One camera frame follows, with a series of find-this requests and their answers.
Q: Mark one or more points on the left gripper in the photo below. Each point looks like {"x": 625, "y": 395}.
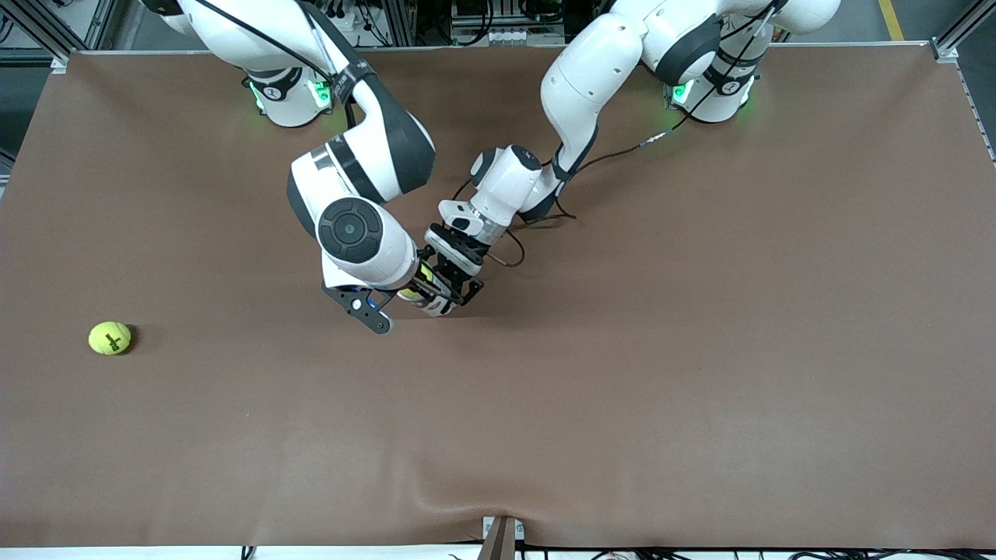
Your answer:
{"x": 458, "y": 250}

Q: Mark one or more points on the plain yellow tennis ball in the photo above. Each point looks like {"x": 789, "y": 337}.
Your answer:
{"x": 425, "y": 273}

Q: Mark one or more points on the white blue tennis ball can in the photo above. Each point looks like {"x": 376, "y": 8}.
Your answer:
{"x": 437, "y": 307}

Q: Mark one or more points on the yellow tennis ball black print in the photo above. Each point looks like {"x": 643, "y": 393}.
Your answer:
{"x": 110, "y": 337}

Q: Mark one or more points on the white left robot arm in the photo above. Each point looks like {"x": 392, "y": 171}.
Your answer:
{"x": 591, "y": 78}

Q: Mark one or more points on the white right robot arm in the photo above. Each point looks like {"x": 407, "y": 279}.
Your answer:
{"x": 366, "y": 163}

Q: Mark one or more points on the brown table cover cloth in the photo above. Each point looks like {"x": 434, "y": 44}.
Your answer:
{"x": 498, "y": 404}

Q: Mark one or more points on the white power strip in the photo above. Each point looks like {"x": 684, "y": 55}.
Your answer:
{"x": 519, "y": 36}

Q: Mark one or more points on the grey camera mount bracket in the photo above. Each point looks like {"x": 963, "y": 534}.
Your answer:
{"x": 502, "y": 537}

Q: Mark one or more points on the aluminium frame post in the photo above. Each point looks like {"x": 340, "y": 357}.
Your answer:
{"x": 945, "y": 50}
{"x": 58, "y": 61}

